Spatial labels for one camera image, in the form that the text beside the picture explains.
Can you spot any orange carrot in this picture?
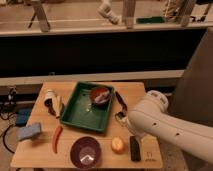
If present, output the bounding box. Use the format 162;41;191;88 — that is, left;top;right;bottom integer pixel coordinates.
52;125;63;154

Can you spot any red bowl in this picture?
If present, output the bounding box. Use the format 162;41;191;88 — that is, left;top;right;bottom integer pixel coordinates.
89;86;110;106

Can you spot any green plastic tray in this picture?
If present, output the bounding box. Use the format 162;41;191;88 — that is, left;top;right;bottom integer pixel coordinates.
60;82;114;132

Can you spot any green mat in background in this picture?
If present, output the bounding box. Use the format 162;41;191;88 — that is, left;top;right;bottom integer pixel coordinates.
136;16;165;24

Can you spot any purple bowl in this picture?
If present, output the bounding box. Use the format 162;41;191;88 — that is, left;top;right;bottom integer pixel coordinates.
70;136;102;170

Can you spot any white cup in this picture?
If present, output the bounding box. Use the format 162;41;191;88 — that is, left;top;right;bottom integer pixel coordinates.
44;89;55;106

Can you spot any yellow orange apple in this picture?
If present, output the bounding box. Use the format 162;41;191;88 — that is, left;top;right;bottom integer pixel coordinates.
111;137;125;154

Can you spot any blue sponge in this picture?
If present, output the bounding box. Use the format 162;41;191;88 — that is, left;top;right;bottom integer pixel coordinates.
18;122;41;141

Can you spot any blue box under table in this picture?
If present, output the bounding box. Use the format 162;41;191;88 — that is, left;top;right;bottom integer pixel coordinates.
15;108;32;126

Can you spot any black remote control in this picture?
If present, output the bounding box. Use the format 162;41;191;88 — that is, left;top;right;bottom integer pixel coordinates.
130;136;141;162

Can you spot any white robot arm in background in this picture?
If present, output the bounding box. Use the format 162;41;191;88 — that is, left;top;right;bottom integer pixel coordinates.
98;0;119;24

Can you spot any black cable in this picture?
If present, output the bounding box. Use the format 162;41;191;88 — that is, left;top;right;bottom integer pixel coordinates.
1;124;18;155

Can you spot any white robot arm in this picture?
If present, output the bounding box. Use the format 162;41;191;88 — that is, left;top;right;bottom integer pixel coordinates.
126;90;213;164

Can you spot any black handled brush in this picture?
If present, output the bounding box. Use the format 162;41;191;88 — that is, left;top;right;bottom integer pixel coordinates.
115;92;128;122

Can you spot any white cloth in bowl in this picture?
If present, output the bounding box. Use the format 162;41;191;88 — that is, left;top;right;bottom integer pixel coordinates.
94;94;108;103

